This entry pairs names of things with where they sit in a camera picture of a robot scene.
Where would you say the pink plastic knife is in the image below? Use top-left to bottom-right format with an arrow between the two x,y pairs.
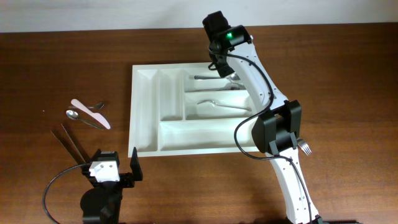
71,99 -> 111,129

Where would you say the metal chopstick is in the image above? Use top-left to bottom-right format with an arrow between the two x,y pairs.
61,124 -> 86,163
51,130 -> 80,165

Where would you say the left black cable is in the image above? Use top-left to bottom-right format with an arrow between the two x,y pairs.
42,163 -> 91,224

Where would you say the steel spoon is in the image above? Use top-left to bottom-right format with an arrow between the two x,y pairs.
193,83 -> 246,92
193,73 -> 240,82

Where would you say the white cutlery tray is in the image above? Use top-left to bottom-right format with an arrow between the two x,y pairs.
128,63 -> 256,157

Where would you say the black cable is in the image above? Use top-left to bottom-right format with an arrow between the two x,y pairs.
42,163 -> 91,224
207,46 -> 313,224

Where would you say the small steel teaspoon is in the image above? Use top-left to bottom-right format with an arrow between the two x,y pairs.
66,110 -> 104,130

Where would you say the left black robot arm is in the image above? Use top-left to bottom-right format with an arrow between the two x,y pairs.
80,149 -> 143,223

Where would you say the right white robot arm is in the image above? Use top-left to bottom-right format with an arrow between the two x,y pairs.
202,11 -> 323,223

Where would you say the steel fork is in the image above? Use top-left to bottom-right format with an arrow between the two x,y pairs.
197,100 -> 252,112
297,138 -> 312,156
68,102 -> 104,110

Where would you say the right black cable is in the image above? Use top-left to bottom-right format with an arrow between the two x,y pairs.
207,46 -> 313,224

